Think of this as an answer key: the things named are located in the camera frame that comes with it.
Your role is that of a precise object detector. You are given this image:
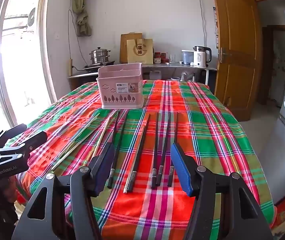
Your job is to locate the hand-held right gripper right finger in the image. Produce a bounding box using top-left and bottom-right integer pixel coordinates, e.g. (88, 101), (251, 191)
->
(170, 143), (274, 240)

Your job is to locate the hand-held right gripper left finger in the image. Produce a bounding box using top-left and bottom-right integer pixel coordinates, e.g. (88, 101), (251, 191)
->
(13, 142), (115, 240)

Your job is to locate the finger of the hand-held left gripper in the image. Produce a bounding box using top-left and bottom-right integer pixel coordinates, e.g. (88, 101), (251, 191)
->
(0, 124), (28, 147)
(0, 131), (48, 159)

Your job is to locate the silver metal chopstick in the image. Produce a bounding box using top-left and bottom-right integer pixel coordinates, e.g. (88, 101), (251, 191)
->
(51, 126), (101, 172)
(69, 113), (100, 153)

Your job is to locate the pink plastic basket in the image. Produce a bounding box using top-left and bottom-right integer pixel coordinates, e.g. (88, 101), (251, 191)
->
(96, 63), (145, 109)

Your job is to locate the plaid tablecloth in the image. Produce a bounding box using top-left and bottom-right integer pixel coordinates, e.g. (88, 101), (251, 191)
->
(15, 80), (275, 240)

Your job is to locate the large window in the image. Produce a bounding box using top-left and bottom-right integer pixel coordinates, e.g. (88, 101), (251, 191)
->
(0, 0), (55, 140)

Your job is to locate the low metal shelf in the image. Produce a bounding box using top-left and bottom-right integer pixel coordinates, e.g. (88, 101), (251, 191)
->
(68, 70), (99, 90)

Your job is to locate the black induction cooker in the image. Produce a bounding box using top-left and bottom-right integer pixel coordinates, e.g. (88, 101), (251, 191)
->
(83, 60), (115, 72)

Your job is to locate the steel kitchen table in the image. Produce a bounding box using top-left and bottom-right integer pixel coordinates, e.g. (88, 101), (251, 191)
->
(133, 63), (218, 85)

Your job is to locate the steel steamer pot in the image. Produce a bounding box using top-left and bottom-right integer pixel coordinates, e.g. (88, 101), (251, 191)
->
(90, 47), (111, 65)

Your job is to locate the clear plastic container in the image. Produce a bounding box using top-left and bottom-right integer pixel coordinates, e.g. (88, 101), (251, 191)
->
(181, 50), (195, 65)

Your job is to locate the white electric kettle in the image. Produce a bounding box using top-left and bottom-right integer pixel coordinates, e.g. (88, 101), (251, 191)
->
(192, 46), (212, 68)

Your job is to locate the tan paper bag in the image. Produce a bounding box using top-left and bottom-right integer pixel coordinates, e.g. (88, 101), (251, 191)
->
(127, 39), (154, 64)

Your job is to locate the wooden cutting board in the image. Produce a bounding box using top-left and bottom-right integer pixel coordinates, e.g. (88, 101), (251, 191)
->
(120, 32), (143, 64)

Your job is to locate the orange wooden door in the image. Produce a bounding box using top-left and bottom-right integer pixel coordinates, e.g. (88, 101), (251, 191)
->
(210, 0), (263, 122)

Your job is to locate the dark brown inner door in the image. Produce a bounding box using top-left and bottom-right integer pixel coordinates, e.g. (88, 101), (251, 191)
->
(262, 25), (285, 105)

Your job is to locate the hanging beige cloth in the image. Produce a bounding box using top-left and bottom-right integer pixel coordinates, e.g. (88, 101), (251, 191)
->
(73, 0), (92, 37)

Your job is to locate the black wall cable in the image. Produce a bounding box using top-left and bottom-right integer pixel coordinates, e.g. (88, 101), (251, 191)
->
(195, 0), (207, 47)
(68, 9), (88, 68)

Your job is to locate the wall calendar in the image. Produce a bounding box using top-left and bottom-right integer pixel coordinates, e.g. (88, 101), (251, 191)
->
(212, 6), (219, 49)

